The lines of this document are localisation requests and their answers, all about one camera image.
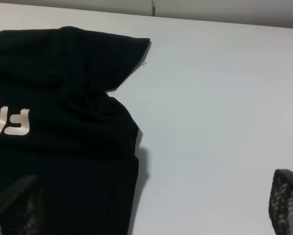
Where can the black short sleeve t-shirt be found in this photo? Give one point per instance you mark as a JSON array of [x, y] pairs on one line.
[[58, 122]]

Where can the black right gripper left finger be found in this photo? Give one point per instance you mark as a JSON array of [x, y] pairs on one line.
[[22, 207]]

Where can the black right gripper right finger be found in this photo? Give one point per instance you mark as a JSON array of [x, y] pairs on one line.
[[281, 202]]

